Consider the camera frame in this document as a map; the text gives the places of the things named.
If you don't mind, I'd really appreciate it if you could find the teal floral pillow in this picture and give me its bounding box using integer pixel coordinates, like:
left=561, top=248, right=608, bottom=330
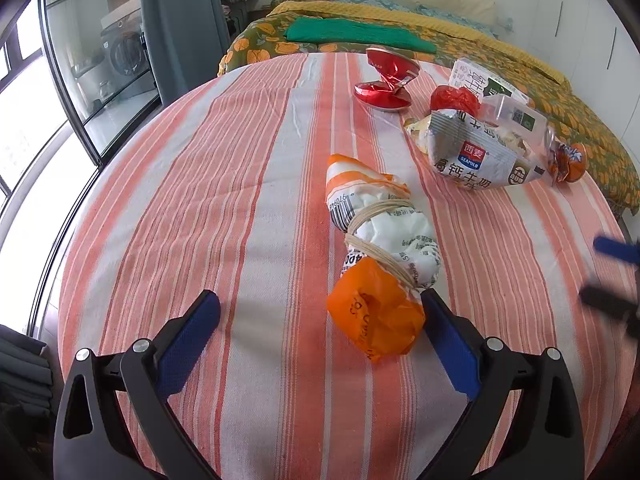
left=415, top=4, right=503, bottom=36
left=332, top=0, right=418, bottom=11

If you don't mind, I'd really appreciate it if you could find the green folded cloth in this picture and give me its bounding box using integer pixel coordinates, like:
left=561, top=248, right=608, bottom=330
left=285, top=16, right=437, bottom=54

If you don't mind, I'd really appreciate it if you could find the striped orange tablecloth table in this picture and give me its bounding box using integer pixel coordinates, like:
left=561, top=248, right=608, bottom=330
left=57, top=51, right=633, bottom=480

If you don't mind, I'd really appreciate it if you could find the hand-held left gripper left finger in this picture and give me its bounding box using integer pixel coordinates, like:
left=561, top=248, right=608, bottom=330
left=52, top=289, right=222, bottom=480

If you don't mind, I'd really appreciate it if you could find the grey washing machine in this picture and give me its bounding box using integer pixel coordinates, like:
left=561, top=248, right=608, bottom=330
left=100, top=12, right=153, bottom=93

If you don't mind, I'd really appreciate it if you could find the white oatmeal packet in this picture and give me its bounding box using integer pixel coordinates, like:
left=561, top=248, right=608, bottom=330
left=429, top=109, right=546, bottom=194

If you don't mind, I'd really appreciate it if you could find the red crushed can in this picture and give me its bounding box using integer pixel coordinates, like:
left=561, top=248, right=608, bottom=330
left=354, top=46, right=422, bottom=112

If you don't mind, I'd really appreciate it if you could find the glass sliding door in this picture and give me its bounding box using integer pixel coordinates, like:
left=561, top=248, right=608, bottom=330
left=40, top=0, right=166, bottom=168

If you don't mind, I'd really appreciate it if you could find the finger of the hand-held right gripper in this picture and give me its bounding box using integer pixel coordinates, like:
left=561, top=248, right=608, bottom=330
left=579, top=284, right=640, bottom=338
left=593, top=236, right=640, bottom=263

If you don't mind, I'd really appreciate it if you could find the balcony window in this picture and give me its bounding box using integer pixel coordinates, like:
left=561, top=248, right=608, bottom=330
left=0, top=0, right=103, bottom=341

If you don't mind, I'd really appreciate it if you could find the blue grey curtain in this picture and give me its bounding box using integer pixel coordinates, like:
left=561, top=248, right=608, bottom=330
left=139, top=0, right=232, bottom=106

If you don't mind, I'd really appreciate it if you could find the white green carton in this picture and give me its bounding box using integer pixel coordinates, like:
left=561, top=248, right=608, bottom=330
left=447, top=58, right=531, bottom=107

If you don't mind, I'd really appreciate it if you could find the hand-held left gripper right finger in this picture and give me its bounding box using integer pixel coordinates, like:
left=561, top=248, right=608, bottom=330
left=421, top=289, right=586, bottom=480

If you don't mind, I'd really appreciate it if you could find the white wardrobe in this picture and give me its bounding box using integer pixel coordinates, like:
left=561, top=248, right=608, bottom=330
left=520, top=0, right=640, bottom=151

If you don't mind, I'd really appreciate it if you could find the yellow blanket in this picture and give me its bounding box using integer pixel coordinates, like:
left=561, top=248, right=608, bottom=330
left=267, top=0, right=571, bottom=86

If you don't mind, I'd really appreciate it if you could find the orange wrapped snack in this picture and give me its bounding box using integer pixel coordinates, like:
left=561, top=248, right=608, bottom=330
left=546, top=141, right=589, bottom=184

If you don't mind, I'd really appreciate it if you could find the orange white bag bundle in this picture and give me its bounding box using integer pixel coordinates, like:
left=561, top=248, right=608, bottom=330
left=326, top=154, right=442, bottom=365

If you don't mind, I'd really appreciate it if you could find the white storage bin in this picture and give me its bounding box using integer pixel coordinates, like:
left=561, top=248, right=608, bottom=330
left=70, top=57, right=108, bottom=108

